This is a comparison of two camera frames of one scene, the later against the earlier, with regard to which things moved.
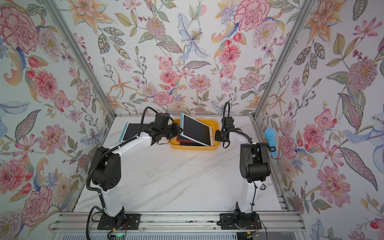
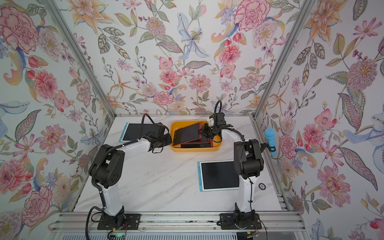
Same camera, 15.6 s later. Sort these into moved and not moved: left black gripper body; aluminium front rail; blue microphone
Moved: left black gripper body
Not moved: aluminium front rail; blue microphone
